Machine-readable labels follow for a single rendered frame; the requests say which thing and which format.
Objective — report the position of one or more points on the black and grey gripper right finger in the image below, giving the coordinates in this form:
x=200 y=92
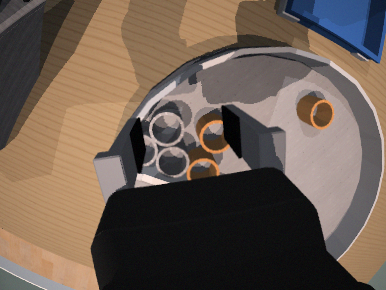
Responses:
x=258 y=145

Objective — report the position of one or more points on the steel bushing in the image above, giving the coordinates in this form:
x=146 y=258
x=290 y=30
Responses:
x=173 y=170
x=151 y=155
x=166 y=139

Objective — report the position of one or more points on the blue open crate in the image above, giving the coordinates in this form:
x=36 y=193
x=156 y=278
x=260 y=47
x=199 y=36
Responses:
x=362 y=22

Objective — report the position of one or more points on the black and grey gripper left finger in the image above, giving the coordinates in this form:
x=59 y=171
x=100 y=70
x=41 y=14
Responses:
x=117 y=168

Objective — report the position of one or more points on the bronze bushing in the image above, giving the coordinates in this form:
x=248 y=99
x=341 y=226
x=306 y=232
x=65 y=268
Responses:
x=324 y=115
x=214 y=146
x=197 y=155

